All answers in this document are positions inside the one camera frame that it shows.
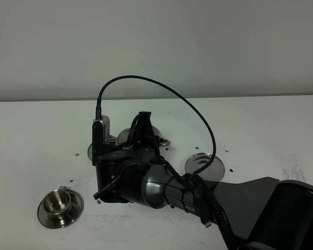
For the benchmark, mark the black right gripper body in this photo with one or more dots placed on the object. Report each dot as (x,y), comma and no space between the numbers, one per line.
(141,127)

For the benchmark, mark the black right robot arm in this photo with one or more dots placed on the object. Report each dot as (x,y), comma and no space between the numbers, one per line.
(260,214)

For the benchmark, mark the far stainless steel saucer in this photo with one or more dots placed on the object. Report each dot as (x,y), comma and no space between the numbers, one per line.
(90,152)

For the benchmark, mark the near stainless steel saucer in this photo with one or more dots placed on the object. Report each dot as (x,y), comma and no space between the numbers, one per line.
(65,221)

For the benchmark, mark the near stainless steel teacup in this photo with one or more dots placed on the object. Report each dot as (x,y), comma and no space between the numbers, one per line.
(57,203)

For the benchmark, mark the silver depth camera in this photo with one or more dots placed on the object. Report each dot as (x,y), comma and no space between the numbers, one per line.
(106,128)

